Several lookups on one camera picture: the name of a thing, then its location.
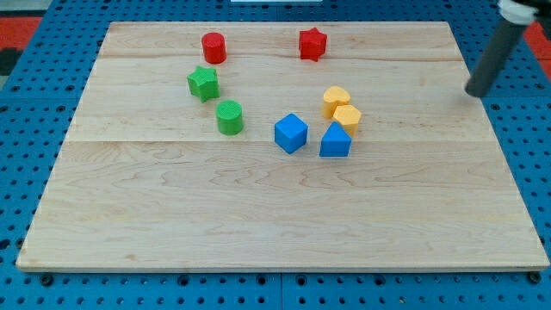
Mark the blue triangle block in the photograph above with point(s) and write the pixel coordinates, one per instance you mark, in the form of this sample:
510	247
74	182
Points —
335	142

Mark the blue cube block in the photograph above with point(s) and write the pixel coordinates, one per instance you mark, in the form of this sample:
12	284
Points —
291	133

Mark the green cylinder block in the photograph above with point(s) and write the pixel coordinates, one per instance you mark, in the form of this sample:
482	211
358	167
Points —
229	117

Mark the yellow hexagon block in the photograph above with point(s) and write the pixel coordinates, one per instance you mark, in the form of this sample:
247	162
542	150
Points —
348	116

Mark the yellow heart block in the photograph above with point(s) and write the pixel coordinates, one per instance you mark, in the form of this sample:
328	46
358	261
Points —
333	97

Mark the green star block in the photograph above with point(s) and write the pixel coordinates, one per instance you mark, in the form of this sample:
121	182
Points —
203	83

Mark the red star block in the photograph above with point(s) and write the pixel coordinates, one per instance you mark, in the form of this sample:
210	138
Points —
312	44

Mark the red cylinder block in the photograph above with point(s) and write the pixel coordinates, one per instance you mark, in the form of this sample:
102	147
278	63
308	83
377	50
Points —
214	47

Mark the wooden board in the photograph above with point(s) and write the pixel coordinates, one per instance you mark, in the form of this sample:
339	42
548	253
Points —
145	182

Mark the grey pusher rod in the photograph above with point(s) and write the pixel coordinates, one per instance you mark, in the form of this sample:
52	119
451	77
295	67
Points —
498	49

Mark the white rod mount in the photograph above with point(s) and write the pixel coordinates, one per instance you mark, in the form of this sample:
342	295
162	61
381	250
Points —
516	13

